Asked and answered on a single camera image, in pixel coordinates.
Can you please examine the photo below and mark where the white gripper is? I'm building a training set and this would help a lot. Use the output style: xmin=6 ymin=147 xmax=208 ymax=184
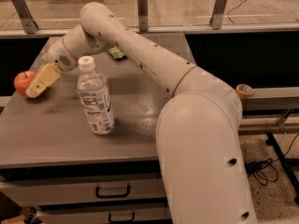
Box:
xmin=25 ymin=38 xmax=78 ymax=98

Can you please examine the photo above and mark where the red apple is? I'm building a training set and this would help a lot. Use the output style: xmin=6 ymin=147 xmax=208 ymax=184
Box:
xmin=13 ymin=71 xmax=36 ymax=98

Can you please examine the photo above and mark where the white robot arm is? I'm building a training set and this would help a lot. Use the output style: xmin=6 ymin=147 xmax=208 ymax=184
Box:
xmin=25 ymin=2 xmax=258 ymax=224

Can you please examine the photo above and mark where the clear plastic water bottle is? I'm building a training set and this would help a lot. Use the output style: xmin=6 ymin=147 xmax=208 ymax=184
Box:
xmin=77 ymin=56 xmax=115 ymax=135

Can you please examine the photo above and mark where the green chip bag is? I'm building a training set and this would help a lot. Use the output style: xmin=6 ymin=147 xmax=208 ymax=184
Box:
xmin=108 ymin=47 xmax=125 ymax=60

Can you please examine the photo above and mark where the grey drawer cabinet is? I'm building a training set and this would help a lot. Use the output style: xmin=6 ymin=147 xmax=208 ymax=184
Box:
xmin=0 ymin=32 xmax=196 ymax=224

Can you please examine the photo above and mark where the orange tape roll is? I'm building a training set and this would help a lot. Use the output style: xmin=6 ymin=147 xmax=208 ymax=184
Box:
xmin=235 ymin=84 xmax=253 ymax=99

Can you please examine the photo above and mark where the black stand leg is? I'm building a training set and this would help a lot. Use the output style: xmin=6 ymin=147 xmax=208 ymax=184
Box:
xmin=265 ymin=133 xmax=299 ymax=205

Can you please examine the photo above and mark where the left metal glass bracket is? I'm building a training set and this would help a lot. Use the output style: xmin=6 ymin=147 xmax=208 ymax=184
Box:
xmin=11 ymin=0 xmax=38 ymax=35

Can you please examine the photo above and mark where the metal glass bracket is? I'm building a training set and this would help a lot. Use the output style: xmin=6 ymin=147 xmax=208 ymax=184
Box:
xmin=11 ymin=0 xmax=38 ymax=35
xmin=137 ymin=0 xmax=149 ymax=32
xmin=209 ymin=0 xmax=227 ymax=30

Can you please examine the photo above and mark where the middle metal glass bracket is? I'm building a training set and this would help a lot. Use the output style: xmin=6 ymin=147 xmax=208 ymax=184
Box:
xmin=137 ymin=0 xmax=149 ymax=32

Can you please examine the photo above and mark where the black upper drawer handle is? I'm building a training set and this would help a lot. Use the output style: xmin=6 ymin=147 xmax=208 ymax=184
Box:
xmin=94 ymin=185 xmax=131 ymax=199

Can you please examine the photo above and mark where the black drawer handle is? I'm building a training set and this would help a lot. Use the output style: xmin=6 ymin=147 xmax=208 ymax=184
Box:
xmin=94 ymin=185 xmax=131 ymax=199
xmin=107 ymin=212 xmax=135 ymax=224

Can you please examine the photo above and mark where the black lower drawer handle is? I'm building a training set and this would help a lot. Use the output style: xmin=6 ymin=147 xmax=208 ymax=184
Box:
xmin=107 ymin=212 xmax=135 ymax=224

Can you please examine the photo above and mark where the right metal glass bracket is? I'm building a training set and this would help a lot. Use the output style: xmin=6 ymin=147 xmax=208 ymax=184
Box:
xmin=209 ymin=0 xmax=227 ymax=30

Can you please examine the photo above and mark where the black floor cable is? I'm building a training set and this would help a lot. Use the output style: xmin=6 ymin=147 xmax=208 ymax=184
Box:
xmin=245 ymin=133 xmax=299 ymax=188

